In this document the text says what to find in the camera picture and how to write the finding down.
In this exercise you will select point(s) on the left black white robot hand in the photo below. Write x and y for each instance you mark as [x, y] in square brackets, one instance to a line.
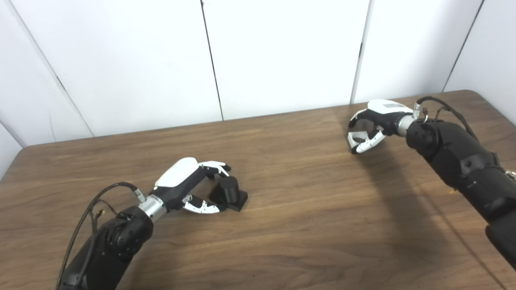
[177, 175]

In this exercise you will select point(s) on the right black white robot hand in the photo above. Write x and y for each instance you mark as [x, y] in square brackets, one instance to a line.
[387, 112]

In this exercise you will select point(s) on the white square piece with hole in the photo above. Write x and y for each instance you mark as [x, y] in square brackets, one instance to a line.
[351, 140]

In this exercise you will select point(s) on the black peg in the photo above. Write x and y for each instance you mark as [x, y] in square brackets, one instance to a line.
[229, 191]

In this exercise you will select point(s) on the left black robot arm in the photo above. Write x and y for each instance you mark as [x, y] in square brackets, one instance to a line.
[113, 249]

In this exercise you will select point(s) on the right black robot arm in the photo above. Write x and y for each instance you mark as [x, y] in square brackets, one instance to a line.
[455, 157]

